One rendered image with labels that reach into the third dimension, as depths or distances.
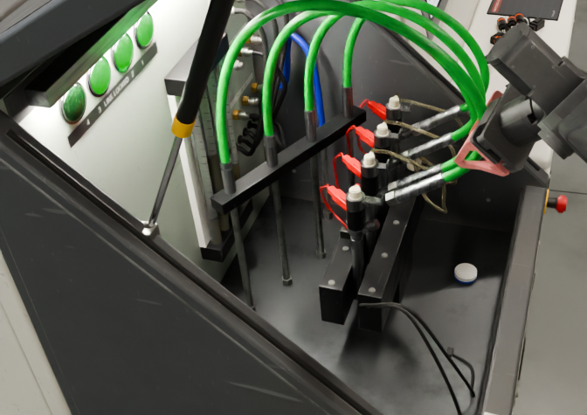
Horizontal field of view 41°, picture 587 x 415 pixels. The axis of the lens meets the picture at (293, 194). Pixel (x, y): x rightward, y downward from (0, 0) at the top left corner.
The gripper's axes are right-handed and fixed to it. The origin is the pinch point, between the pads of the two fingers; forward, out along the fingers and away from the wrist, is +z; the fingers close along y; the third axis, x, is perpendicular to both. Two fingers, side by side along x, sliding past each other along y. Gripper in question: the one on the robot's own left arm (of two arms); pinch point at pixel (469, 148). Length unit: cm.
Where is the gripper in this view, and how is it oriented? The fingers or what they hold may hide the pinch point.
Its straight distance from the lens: 106.1
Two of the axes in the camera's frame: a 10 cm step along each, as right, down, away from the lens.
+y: -4.9, 7.3, -4.8
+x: 7.5, 6.3, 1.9
